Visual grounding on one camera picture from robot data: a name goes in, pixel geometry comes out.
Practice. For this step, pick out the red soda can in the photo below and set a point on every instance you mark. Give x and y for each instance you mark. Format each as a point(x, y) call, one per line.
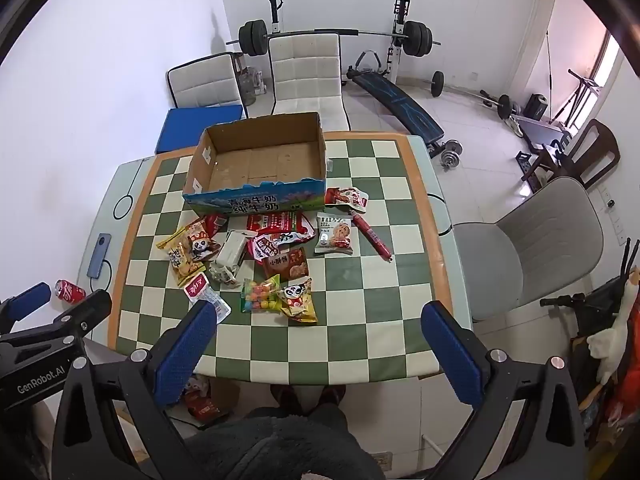
point(69, 292)

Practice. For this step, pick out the yellow biscuit snack packet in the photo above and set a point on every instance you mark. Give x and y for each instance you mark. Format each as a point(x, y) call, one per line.
point(179, 264)

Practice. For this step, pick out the small red white snack packet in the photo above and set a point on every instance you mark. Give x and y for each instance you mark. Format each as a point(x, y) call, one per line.
point(345, 197)

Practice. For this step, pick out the orange panda snack packet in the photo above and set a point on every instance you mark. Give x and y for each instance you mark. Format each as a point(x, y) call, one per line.
point(200, 245)

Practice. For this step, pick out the curl bar with weights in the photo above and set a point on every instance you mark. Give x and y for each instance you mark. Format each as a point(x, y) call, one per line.
point(437, 83)

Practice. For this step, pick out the red snack packet white print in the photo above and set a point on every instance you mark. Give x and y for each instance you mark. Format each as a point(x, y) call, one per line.
point(272, 221)

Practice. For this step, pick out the brown biscuit snack packet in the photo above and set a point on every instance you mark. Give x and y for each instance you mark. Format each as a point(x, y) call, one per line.
point(291, 266)

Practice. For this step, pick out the person's left shoe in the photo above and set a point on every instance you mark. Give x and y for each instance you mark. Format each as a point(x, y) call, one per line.
point(285, 397)

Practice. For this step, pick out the grey cookie snack packet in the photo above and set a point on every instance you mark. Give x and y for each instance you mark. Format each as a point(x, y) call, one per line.
point(332, 235)

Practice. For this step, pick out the grey shell chair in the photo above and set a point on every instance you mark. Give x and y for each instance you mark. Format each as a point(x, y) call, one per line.
point(550, 225)

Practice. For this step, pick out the clear red label snack packet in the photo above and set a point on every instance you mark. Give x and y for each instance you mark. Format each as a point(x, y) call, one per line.
point(205, 294)

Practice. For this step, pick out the red white duck snack packet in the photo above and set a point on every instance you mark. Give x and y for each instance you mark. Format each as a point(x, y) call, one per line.
point(265, 247)

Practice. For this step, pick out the colourful candy packet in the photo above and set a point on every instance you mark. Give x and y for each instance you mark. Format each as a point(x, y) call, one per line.
point(260, 300)

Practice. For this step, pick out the blue phone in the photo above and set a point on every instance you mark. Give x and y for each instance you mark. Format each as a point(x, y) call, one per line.
point(98, 255)

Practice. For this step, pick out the white padded chair black frame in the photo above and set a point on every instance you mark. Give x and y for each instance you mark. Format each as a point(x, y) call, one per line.
point(205, 82)

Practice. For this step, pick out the white silver snack packet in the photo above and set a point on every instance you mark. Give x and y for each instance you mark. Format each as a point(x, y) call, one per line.
point(230, 255)

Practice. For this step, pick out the blue folded mat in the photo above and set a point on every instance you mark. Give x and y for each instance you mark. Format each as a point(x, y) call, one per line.
point(185, 125)

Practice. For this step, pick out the black barbell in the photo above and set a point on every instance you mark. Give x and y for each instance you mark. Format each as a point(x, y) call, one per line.
point(252, 37)

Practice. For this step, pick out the printed blue cardboard box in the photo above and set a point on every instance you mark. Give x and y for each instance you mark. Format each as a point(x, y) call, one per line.
point(250, 160)

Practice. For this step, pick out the black metal stand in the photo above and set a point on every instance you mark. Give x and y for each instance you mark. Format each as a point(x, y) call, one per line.
point(580, 95)

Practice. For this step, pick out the white goose plush toy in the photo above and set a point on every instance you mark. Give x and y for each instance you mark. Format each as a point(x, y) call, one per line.
point(612, 340)

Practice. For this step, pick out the red sausage stick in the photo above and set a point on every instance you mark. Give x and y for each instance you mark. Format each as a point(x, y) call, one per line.
point(372, 235)

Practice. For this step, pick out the small dark red snack packet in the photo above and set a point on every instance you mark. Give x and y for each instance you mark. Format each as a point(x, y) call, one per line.
point(216, 222)

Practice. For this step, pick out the small metal dumbbell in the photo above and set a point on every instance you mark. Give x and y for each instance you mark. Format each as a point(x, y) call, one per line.
point(451, 155)

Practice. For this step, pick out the red packet on floor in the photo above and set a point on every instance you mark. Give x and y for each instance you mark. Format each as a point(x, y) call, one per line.
point(200, 405)

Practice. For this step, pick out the barbell on rack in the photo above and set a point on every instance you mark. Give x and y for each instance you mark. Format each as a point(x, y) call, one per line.
point(400, 60)

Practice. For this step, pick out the dark wooden chair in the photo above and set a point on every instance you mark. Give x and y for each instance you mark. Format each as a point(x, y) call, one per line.
point(600, 145)

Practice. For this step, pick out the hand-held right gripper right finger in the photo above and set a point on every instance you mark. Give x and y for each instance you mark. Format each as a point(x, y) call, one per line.
point(450, 355)

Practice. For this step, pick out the person's shoe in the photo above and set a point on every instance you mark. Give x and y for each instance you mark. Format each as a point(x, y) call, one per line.
point(331, 396)
point(285, 397)

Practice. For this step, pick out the person's dark fleece clothing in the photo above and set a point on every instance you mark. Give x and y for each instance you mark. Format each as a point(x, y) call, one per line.
point(280, 445)

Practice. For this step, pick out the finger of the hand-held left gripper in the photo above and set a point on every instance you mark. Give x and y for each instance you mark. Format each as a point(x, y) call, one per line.
point(27, 299)
point(85, 312)

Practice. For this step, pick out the black sit-up bench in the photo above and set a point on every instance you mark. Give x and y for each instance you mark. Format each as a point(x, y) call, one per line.
point(400, 105)

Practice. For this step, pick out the yellow panda snack packet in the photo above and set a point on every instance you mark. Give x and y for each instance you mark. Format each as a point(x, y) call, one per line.
point(298, 304)

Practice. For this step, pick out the person's right shoe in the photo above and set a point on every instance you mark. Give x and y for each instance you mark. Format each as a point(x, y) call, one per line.
point(331, 396)

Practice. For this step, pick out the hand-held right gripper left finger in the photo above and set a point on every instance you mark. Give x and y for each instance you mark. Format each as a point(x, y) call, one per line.
point(186, 350)

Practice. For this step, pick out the clear water jug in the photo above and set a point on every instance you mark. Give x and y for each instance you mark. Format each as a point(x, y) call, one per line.
point(248, 82)

